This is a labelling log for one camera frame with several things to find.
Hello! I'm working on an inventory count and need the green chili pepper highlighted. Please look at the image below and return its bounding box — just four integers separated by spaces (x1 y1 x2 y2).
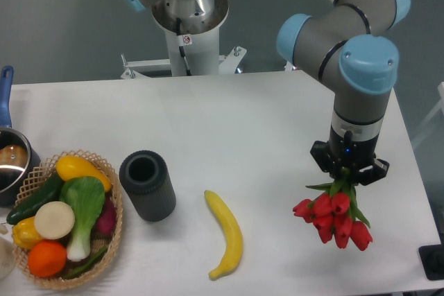
62 246 108 279

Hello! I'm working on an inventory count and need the purple red sweet potato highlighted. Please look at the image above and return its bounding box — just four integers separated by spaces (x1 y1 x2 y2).
94 197 117 236

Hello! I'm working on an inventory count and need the green bok choy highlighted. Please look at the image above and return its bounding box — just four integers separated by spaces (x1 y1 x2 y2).
60 176 105 262

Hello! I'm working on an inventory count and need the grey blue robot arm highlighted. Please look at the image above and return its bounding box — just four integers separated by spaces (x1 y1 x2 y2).
276 0 411 185

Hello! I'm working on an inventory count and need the black device at edge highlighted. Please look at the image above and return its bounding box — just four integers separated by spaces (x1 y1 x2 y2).
418 244 443 281

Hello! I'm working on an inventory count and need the woven wicker basket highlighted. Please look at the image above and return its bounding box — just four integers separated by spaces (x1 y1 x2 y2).
13 150 123 290

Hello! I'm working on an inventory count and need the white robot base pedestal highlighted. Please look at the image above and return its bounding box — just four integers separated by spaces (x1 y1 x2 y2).
121 0 247 79

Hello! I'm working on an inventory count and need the blue handled saucepan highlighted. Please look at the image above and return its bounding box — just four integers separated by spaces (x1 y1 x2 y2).
1 66 41 207

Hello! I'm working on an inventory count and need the green cucumber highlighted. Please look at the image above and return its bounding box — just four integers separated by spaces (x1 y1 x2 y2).
6 172 65 225

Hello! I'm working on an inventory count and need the yellow banana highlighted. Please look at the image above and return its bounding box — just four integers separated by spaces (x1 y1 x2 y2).
204 190 244 281

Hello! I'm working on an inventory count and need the yellow squash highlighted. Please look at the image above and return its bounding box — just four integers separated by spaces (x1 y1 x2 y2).
55 155 112 193

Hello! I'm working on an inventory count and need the dark grey ribbed vase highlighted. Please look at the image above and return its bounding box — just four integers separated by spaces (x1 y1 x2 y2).
119 150 176 223

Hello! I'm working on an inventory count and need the white round radish slice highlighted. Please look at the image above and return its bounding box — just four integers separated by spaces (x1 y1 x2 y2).
34 201 75 240

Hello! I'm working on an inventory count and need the orange fruit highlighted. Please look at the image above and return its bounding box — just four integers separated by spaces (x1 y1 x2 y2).
27 240 67 278

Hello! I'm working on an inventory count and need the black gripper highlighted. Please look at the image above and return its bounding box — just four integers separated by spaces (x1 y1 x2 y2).
310 128 389 186

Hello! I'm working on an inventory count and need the yellow bell pepper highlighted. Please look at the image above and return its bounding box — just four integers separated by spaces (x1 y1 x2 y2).
12 216 44 250

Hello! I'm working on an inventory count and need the red tulip bouquet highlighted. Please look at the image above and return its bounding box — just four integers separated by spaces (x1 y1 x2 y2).
293 168 373 251

